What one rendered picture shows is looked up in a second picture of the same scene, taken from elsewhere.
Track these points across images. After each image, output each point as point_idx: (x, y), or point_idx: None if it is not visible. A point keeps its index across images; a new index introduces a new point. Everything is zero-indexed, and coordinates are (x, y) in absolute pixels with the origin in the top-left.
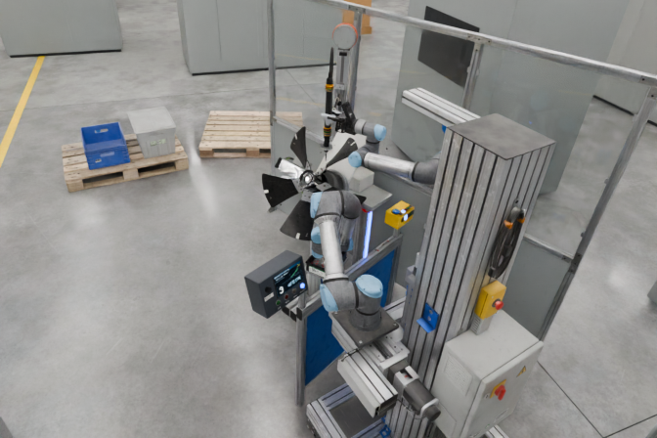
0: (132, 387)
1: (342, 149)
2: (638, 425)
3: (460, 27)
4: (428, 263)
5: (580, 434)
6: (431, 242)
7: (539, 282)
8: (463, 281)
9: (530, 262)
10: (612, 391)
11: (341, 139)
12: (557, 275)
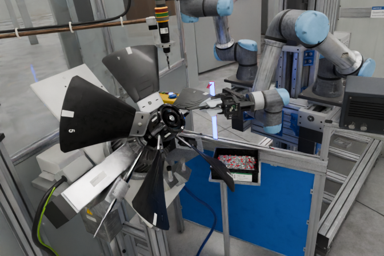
0: None
1: (124, 68)
2: (211, 120)
3: None
4: (326, 2)
5: (227, 134)
6: None
7: (180, 91)
8: None
9: (174, 83)
10: (195, 126)
11: (59, 96)
12: (184, 76)
